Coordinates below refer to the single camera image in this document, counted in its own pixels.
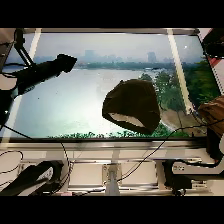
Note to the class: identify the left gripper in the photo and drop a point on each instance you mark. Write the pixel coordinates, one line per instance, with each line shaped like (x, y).
(66, 62)

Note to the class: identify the dark brown garment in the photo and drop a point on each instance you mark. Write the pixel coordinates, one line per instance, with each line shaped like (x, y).
(133, 100)

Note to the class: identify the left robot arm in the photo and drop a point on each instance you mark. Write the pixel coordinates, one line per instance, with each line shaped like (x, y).
(33, 75)

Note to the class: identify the black garment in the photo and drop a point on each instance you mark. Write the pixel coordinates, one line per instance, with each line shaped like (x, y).
(213, 38)

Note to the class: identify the silver frame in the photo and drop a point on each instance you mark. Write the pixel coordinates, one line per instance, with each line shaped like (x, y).
(100, 145)

